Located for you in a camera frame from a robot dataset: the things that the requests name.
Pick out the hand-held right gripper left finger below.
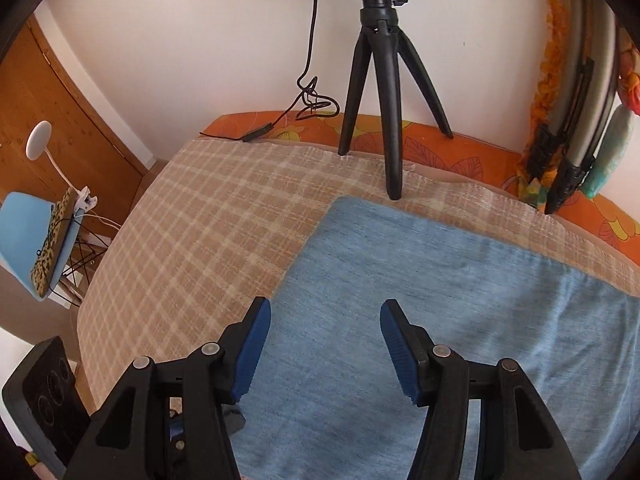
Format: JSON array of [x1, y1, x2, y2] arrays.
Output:
[[65, 296, 272, 480]]

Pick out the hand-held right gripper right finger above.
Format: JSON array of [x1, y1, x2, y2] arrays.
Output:
[[380, 299, 583, 480]]

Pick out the light blue denim pants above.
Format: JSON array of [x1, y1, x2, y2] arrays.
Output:
[[230, 196, 640, 480]]

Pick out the beige plaid blanket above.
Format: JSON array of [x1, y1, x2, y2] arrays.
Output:
[[77, 139, 640, 406]]

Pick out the black grey device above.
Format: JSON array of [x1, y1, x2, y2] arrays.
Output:
[[1, 336, 93, 480]]

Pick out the leopard print cushion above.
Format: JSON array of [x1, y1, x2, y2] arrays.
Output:
[[30, 187, 81, 298]]

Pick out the light blue chair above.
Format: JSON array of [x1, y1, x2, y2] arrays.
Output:
[[0, 191, 108, 306]]

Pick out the black mini tripod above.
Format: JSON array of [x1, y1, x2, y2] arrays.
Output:
[[338, 0, 454, 202]]

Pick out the white clip lamp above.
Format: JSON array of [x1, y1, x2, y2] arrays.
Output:
[[26, 121, 123, 228]]

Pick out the folded silver tripod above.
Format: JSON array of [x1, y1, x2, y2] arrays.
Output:
[[530, 0, 623, 216]]

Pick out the black ring light cable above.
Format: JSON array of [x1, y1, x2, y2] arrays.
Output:
[[200, 0, 341, 143]]

